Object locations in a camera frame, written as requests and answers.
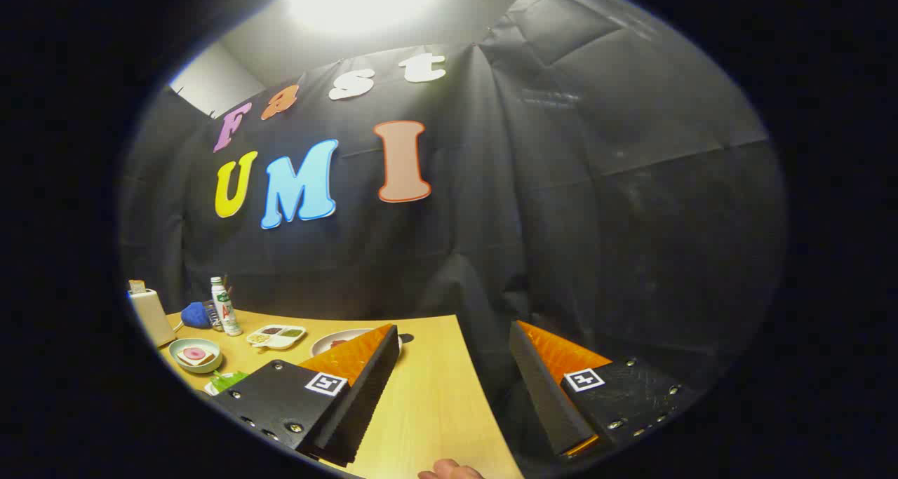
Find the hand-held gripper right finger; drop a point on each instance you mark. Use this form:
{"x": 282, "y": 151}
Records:
{"x": 544, "y": 402}

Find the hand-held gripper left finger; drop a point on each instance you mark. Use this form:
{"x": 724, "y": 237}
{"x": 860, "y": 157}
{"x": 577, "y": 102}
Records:
{"x": 365, "y": 395}

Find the green lettuce leaf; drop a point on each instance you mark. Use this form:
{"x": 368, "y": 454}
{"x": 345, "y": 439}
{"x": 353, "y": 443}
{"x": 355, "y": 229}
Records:
{"x": 230, "y": 379}

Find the white bowl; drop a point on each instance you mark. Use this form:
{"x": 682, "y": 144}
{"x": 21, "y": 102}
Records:
{"x": 324, "y": 343}

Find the white divided dish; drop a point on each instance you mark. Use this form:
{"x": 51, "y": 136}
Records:
{"x": 277, "y": 341}

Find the light green plate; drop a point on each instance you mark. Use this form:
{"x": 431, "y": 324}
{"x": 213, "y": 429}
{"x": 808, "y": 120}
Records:
{"x": 208, "y": 362}

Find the white drink bottle green cap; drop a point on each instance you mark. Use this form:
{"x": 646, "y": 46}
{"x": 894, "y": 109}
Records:
{"x": 226, "y": 311}

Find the pink ham slice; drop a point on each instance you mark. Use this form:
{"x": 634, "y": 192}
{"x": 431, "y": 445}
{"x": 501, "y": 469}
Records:
{"x": 194, "y": 354}

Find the blue oven mitt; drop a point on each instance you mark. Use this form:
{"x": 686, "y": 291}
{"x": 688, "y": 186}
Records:
{"x": 194, "y": 315}

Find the black backdrop cloth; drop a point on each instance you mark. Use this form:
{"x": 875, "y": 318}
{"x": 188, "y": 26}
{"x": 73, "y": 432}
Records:
{"x": 491, "y": 219}

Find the white toaster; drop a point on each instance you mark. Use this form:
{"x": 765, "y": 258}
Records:
{"x": 156, "y": 319}

